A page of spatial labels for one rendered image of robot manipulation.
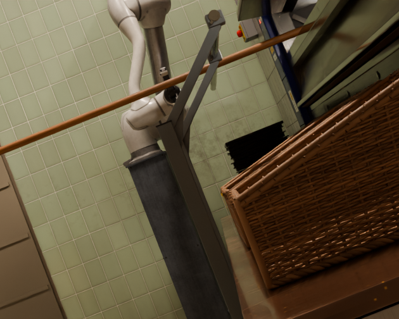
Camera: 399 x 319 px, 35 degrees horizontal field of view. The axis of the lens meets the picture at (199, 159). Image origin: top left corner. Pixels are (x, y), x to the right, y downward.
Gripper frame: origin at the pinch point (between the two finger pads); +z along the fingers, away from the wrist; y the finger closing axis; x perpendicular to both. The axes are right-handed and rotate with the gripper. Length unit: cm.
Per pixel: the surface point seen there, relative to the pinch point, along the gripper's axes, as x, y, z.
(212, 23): -16, 4, 96
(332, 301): -9, 59, 176
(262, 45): -39.7, -0.7, 9.8
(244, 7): -40.7, -20.1, -2.5
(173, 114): 2, 22, 95
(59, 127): 45.8, 0.3, 9.9
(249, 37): -49, -22, -79
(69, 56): 49, -57, -115
